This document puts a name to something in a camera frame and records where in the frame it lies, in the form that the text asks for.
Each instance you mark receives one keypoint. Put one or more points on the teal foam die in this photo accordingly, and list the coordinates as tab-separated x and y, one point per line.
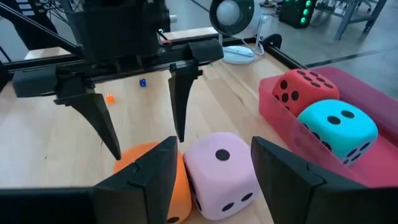
339	133

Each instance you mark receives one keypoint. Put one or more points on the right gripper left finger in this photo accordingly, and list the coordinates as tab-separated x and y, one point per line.
152	186

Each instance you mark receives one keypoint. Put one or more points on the red foam die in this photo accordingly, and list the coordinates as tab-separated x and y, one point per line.
308	90

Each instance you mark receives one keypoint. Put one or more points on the pink foam die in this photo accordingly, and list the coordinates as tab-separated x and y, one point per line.
220	180

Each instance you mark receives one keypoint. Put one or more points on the small orange die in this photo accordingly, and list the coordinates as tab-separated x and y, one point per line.
110	99

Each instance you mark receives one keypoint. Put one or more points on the small blue die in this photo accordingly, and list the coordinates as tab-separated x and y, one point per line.
143	82

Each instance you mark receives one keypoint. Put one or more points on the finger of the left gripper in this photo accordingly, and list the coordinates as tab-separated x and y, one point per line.
183	93
93	115

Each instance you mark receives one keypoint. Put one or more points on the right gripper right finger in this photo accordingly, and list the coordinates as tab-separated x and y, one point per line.
286	193

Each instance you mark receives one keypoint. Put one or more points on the pink plastic bin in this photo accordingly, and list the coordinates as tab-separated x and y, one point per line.
382	124

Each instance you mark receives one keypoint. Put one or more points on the black computer green lights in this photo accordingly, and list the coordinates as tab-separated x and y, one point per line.
295	12

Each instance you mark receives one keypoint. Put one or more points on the grey metal desk frame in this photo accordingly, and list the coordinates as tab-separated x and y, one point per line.
351	15

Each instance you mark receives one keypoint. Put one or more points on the orange foam die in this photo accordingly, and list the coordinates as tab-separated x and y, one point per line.
183	193

